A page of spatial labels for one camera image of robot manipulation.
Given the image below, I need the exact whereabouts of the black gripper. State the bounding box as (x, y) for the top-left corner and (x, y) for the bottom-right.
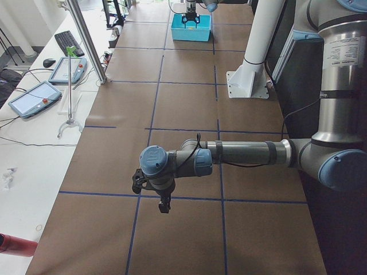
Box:
(157, 186), (174, 213)
(181, 11), (200, 29)

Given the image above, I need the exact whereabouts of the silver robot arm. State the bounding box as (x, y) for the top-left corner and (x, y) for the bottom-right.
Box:
(132, 1), (366, 213)
(181, 0), (221, 27)

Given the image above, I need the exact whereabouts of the teal plastic storage bin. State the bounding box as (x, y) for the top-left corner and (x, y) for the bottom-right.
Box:
(171, 14), (212, 42)

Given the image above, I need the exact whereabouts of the black keyboard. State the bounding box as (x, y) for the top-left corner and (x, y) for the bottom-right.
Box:
(54, 30), (85, 57)

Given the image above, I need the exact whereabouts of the upper teach pendant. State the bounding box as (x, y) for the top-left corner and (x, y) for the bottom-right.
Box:
(48, 57), (87, 85)

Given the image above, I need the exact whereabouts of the teach pendant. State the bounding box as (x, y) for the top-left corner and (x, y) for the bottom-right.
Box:
(48, 57), (87, 85)
(8, 81), (62, 119)

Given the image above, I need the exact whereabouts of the black computer mouse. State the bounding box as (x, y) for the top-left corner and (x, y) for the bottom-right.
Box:
(42, 58), (56, 68)

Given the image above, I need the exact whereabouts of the crumpled white paper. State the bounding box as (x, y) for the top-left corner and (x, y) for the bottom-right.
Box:
(2, 167), (18, 190)

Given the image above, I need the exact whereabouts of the red fire extinguisher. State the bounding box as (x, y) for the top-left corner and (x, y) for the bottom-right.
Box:
(1, 234), (38, 257)

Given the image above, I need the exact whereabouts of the lower teach pendant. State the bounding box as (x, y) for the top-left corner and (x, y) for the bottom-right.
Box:
(8, 81), (62, 119)

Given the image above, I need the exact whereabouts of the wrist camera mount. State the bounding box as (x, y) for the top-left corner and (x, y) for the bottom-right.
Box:
(132, 168), (148, 194)

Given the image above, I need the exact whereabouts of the white camera pole base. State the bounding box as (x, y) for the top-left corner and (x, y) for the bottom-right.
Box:
(227, 0), (285, 99)

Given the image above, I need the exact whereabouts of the green handled reach grabber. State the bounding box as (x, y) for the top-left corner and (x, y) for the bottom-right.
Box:
(57, 46), (83, 138)

